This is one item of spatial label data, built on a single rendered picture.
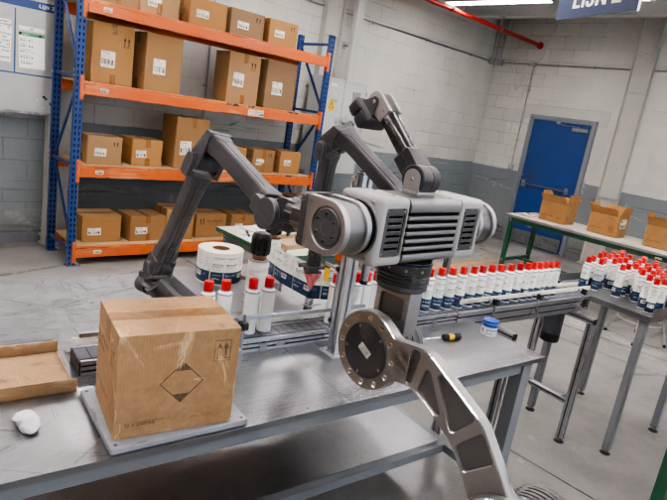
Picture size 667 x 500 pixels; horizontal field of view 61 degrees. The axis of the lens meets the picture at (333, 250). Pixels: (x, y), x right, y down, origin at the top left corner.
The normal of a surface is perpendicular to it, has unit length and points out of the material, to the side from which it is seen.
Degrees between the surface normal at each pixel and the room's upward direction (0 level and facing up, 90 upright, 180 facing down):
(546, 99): 90
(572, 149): 90
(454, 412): 90
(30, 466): 0
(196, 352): 90
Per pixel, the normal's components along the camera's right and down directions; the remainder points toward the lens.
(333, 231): -0.73, 0.05
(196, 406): 0.51, 0.28
